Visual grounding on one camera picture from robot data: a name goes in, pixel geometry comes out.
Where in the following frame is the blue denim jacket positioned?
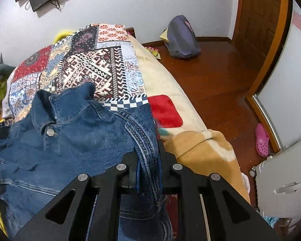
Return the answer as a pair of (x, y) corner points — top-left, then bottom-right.
(0, 82), (173, 240)

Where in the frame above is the beige cartoon fleece blanket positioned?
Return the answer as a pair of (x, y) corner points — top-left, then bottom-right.
(129, 36), (250, 201)

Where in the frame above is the pink croc shoe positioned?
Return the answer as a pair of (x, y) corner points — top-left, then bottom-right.
(255, 123), (269, 157)

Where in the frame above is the white sliding wardrobe door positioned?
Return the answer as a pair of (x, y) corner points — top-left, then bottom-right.
(253, 2), (301, 151)

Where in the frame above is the patchwork patterned quilt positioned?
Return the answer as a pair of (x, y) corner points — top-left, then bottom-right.
(1, 23), (148, 123)

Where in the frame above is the grey green neck pillow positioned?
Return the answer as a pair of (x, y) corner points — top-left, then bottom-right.
(0, 63), (15, 76)

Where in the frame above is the purple grey backpack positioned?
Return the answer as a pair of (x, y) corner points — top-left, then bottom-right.
(165, 15), (201, 59)

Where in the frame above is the yellow plush pillow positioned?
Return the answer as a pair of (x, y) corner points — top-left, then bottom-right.
(54, 29), (74, 43)

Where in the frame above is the brown wooden door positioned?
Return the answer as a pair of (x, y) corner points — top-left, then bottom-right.
(233, 0), (292, 98)

